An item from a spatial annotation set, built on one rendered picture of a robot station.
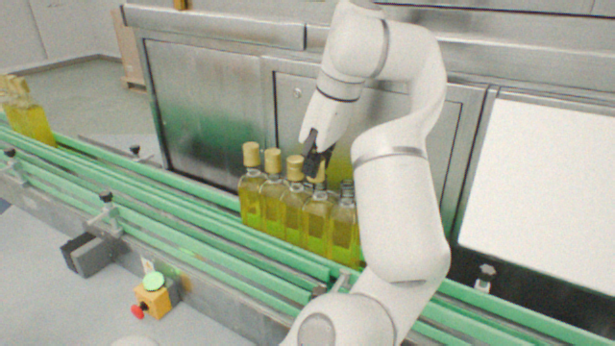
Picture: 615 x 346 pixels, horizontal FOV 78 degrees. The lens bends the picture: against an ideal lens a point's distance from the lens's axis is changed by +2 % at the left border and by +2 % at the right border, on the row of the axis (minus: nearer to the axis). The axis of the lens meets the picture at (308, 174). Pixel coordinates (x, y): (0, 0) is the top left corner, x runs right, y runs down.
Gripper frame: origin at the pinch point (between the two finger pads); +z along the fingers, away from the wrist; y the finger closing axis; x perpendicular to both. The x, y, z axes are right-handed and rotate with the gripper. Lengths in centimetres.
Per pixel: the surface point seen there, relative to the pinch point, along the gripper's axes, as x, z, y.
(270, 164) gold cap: -9.7, 6.5, -0.1
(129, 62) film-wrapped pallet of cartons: -368, 187, -234
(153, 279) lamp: -24.0, 39.8, 18.1
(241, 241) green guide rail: -10.3, 26.9, 4.8
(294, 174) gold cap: -3.8, 5.4, 0.0
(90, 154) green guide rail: -80, 47, -4
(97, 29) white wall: -538, 219, -308
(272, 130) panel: -18.8, 8.4, -13.6
